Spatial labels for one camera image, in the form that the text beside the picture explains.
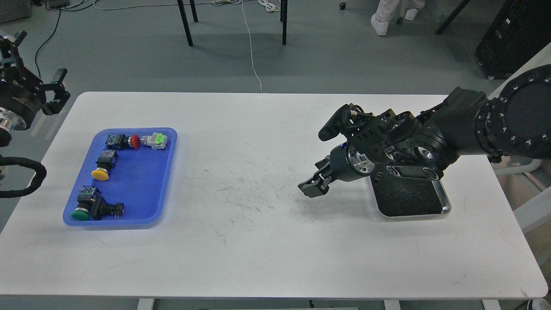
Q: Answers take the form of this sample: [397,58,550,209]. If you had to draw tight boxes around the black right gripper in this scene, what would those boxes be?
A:
[298,144,375,198]

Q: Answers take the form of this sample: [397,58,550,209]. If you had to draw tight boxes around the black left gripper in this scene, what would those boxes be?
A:
[0,30,70,131]

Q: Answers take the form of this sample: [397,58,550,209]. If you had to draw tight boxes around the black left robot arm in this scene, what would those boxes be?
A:
[0,30,70,198]

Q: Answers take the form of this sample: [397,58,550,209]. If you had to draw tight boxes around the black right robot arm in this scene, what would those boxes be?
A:
[298,65,551,198]

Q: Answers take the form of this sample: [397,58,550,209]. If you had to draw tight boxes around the silver metal tray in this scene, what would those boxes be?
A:
[369,173,452,220]

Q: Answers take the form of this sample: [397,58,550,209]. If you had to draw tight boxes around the blue plastic tray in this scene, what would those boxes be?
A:
[62,127,177,229]

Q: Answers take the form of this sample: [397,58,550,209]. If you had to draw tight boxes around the white sneaker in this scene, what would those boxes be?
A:
[404,8,420,20]
[370,14,389,37]

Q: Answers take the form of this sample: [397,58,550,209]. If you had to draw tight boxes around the black chair legs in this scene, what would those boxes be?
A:
[176,0,288,47]

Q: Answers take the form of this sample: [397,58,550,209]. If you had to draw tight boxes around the black equipment case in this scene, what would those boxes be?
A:
[475,0,551,79]

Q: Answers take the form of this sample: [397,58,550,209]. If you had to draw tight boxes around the black floor cable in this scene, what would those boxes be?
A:
[32,0,71,80]

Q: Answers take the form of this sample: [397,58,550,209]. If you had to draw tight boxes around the red push button switch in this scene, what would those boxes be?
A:
[105,134,141,151]

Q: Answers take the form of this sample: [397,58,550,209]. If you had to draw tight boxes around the yellow push button switch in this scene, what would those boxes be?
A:
[91,149,118,181]

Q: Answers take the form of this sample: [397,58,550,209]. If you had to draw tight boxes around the green push button switch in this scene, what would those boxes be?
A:
[70,185,102,220]

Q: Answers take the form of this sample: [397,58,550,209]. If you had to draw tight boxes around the white floor cable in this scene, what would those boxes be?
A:
[93,0,281,93]

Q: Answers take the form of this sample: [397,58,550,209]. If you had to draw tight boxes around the green and white switch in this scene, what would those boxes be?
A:
[140,132,168,150]

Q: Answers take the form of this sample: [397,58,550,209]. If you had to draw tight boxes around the black switch block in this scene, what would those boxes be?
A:
[99,202,124,218]

